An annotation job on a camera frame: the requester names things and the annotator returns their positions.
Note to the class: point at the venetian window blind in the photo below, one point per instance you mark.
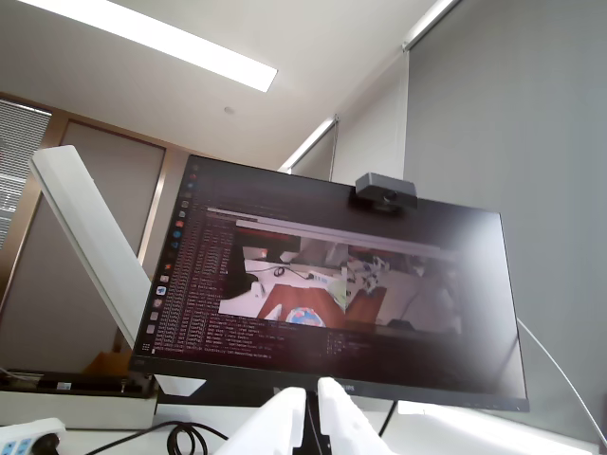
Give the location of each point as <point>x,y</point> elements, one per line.
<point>19,161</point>

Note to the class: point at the small grey roller blind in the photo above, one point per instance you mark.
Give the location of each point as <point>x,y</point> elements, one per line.
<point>315,158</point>

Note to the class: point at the ceiling light panel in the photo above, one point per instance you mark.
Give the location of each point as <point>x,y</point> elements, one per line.
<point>156,38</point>

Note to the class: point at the black webcam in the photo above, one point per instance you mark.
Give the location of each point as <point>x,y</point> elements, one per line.
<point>384,192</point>

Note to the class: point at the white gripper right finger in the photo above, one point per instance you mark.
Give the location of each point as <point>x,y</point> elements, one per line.
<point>346,426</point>

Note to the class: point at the white power strip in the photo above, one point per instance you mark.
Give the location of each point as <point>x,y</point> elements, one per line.
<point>28,438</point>

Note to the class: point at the large grey roller blind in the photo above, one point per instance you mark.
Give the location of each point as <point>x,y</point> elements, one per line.
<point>512,142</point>

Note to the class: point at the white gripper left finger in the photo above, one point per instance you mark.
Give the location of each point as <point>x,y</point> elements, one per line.
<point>280,422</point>

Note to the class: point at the black Philips computer monitor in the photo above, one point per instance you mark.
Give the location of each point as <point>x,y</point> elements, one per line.
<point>427,332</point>

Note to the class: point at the brown framed door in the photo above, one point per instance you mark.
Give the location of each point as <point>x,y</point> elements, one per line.
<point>114,189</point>

